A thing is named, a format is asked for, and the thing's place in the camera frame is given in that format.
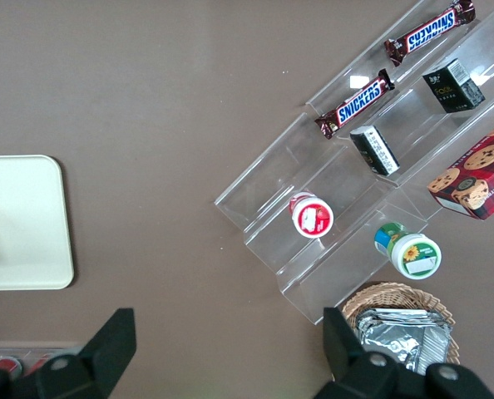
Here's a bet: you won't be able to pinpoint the clear acrylic bottle rack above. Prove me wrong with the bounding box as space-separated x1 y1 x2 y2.
0 340 86 375

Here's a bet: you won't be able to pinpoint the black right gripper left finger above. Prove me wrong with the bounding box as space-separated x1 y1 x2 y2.
0 307 138 399

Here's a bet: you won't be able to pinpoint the Snickers chocolate bar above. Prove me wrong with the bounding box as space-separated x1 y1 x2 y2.
384 0 477 69
314 68 397 140

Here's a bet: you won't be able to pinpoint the light tan wicker basket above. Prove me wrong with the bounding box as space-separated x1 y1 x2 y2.
339 282 462 367

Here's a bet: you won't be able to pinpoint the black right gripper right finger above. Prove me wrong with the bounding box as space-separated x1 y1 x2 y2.
313 306 494 399

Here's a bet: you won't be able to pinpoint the red plaid cookie box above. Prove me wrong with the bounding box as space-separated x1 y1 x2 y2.
426 112 494 222

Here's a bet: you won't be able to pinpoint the red Coca-Cola bottle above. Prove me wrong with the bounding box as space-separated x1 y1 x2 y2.
27 352 60 373
0 355 24 376

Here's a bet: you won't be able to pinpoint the silver foil packets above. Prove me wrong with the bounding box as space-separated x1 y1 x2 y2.
353 308 454 377

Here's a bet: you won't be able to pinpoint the green lid white cup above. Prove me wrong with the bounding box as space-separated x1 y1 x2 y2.
373 220 442 280

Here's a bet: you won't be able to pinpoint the clear acrylic step shelf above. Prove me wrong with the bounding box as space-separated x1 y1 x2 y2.
213 0 494 327

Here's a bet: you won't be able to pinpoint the cream plastic serving tray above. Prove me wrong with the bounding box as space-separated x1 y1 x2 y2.
0 154 75 292

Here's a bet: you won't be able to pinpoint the small black carton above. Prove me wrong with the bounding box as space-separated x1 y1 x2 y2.
421 57 487 115
348 124 402 178

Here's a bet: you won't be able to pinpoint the red lid white cup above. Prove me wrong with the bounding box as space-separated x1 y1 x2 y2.
288 190 335 239

